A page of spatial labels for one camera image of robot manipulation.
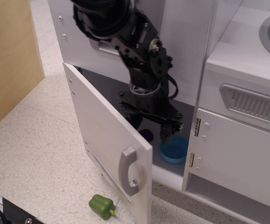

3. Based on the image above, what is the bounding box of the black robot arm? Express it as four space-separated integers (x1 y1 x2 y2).
73 0 183 145

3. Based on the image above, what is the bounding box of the grey fridge door handle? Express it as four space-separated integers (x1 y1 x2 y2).
118 143 147 197

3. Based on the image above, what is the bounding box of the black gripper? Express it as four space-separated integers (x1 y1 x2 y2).
117 91 184 145

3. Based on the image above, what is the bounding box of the wooden panel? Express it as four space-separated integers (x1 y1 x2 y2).
0 0 44 121

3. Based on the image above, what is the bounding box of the white fridge door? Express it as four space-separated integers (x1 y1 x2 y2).
63 63 152 224

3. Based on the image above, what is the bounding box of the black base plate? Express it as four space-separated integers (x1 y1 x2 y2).
2 198 44 224

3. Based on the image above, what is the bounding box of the purple toy item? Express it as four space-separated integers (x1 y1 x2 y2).
139 129 154 142

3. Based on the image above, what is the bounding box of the blue plastic bowl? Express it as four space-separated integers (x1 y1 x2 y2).
159 135 189 164

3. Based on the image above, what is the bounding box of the upper brass hinge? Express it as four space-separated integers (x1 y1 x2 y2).
194 118 201 137

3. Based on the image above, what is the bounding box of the grey oven vent panel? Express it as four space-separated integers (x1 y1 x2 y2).
219 84 270 123

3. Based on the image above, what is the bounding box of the white toy kitchen cabinet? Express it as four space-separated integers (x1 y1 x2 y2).
48 0 270 224

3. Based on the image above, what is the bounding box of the green toy bell pepper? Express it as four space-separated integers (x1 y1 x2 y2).
89 194 115 220

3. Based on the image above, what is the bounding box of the lower brass hinge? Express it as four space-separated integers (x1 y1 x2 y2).
188 153 194 167

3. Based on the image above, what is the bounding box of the brass hinge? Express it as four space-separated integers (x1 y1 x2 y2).
194 118 201 137
188 153 194 167

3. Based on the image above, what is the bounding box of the grey upper fridge dispenser panel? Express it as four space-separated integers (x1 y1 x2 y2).
89 39 119 56

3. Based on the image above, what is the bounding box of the white oven door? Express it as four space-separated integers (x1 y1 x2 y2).
188 109 270 206

